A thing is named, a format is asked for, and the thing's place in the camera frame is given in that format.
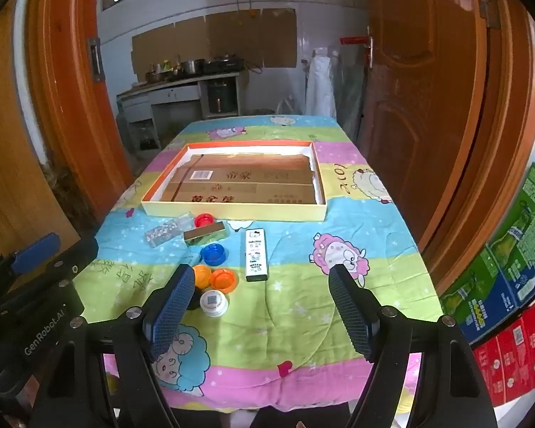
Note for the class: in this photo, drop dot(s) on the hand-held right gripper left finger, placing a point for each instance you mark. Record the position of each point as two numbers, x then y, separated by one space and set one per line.
174 312

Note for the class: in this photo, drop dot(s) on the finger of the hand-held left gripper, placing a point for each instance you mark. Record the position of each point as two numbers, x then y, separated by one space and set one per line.
35 249
71 263

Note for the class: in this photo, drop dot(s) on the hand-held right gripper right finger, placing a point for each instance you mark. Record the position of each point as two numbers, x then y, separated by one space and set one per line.
350 312

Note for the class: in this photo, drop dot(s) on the black bottle cap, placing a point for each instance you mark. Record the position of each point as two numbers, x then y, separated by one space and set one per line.
195 298

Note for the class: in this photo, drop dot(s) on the white round jar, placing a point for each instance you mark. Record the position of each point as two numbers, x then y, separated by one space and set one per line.
214 302

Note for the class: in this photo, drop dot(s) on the yellow-orange bottle cap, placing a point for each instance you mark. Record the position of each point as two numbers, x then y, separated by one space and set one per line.
203 276

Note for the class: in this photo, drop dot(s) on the orange bottle cap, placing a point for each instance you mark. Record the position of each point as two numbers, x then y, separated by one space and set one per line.
224 280

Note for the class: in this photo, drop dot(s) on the blue bottle cap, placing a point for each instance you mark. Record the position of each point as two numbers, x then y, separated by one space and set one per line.
214 254

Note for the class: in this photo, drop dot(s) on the gold rectangular box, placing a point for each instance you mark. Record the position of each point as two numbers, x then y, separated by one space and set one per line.
205 234

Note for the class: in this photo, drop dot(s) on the red bottle cap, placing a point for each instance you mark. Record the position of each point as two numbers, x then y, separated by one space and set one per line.
203 220

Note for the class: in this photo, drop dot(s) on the white cartoon-printed box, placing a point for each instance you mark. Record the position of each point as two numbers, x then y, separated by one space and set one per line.
256 254

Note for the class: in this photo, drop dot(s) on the shallow yellow cardboard tray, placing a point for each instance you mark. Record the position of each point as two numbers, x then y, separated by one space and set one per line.
232 212

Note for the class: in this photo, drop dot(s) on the flattened cardboard liner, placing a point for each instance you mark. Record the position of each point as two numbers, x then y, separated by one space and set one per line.
249 187

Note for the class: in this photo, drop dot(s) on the orange wooden door jamb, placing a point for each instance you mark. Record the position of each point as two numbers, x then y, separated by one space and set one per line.
62 98
508 142

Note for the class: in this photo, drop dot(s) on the red cartons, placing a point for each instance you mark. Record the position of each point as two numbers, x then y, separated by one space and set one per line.
517 356

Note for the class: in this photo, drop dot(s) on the green cartons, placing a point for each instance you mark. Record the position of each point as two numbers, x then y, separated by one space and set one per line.
517 254

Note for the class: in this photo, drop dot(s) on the grey kitchen counter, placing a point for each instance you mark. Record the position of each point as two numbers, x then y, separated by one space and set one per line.
174 93

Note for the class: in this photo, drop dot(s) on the metal strike plate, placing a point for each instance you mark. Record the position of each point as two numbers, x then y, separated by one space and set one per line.
96 60

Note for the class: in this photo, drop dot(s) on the black kitchen appliance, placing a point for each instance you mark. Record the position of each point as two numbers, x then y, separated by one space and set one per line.
222 98

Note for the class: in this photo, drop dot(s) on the brown wooden door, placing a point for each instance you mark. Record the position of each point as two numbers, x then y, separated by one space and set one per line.
410 98

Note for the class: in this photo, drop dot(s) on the white hanging plastic bag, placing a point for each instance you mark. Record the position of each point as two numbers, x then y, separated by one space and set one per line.
321 84

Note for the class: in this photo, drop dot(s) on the metal cooking pot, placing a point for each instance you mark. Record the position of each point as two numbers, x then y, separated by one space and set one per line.
191 67

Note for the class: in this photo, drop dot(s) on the black stove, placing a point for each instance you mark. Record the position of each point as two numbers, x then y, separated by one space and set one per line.
223 66

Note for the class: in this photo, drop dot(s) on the red paper strip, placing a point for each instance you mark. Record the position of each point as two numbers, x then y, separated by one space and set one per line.
354 40

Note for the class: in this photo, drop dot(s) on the metal door hinge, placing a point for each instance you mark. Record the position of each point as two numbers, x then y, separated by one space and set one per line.
489 11

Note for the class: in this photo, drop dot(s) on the cardboard sheets on wall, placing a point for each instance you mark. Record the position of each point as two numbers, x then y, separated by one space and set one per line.
232 35

